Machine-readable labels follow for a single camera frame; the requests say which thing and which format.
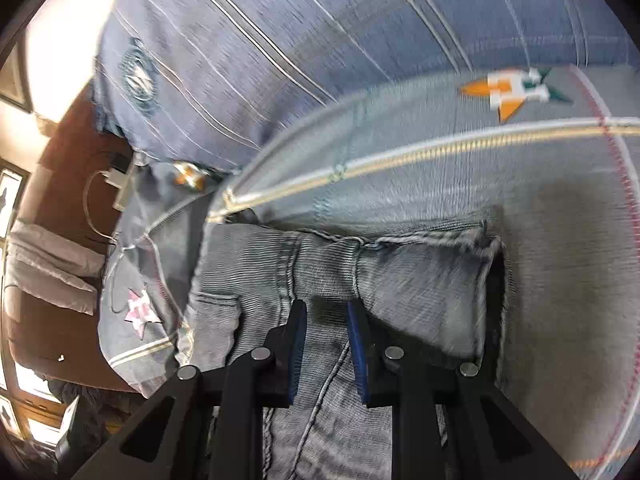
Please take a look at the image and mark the grey folded cloth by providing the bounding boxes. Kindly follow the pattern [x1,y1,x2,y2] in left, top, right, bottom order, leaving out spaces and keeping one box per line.
[9,222,104,279]

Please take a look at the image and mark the framed wall picture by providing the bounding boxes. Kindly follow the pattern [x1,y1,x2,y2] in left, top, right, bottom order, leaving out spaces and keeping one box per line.
[0,167,31,241]
[0,46,33,112]

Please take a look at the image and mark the blue plaid blanket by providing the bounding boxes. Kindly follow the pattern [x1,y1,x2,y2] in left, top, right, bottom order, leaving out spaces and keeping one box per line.
[92,0,637,177]

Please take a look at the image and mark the dark cloth pile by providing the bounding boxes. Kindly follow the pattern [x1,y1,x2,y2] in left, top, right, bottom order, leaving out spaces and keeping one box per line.
[49,381,151,466]

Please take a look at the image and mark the grey denim pants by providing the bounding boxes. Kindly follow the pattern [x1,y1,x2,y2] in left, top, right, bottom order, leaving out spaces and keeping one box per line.
[185,216,509,480]

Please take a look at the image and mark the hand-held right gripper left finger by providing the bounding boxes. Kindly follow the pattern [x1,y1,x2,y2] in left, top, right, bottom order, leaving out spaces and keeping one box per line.
[70,299,309,480]

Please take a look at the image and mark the grey star-print pillow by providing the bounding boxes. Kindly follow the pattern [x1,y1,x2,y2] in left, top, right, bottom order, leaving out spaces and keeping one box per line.
[97,157,242,397]

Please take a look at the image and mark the white cable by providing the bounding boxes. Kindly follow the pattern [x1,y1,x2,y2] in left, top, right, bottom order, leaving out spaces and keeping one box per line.
[82,170,151,314]

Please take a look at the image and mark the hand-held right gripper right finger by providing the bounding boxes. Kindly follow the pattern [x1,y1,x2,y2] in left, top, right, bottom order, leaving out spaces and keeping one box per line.
[346,299,577,480]

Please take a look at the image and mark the grey star-print bedsheet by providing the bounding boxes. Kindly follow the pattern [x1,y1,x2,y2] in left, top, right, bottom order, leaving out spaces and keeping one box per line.
[206,62,640,480]

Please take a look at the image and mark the grey cushion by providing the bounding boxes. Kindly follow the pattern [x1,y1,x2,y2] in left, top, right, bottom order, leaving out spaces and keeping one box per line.
[14,256,99,317]

